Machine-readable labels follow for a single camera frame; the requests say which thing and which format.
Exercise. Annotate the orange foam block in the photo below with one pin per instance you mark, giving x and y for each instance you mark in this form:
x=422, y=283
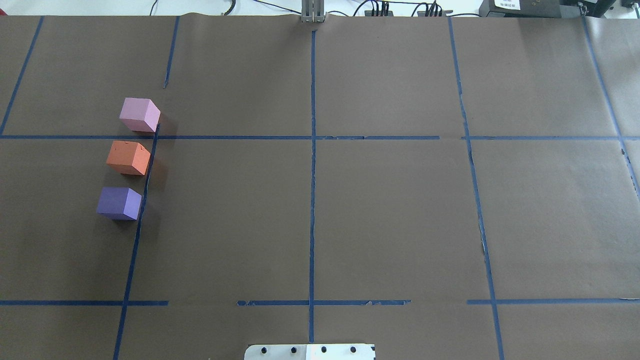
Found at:
x=128, y=157

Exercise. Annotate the light pink foam block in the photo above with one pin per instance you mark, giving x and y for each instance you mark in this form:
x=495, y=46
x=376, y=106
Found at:
x=140, y=115

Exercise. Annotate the dark purple foam block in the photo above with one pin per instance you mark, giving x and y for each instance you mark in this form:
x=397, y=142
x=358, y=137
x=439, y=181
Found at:
x=119, y=203

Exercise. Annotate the black power strip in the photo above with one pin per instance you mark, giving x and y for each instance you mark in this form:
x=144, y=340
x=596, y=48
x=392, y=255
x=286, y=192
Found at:
x=382, y=9

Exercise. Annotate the black computer box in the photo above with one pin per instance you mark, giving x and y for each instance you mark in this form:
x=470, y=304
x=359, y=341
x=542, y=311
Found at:
x=556, y=9

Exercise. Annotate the aluminium frame post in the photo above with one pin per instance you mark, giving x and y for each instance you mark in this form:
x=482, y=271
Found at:
x=313, y=11

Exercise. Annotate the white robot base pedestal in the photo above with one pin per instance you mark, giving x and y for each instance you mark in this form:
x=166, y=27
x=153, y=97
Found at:
x=311, y=351

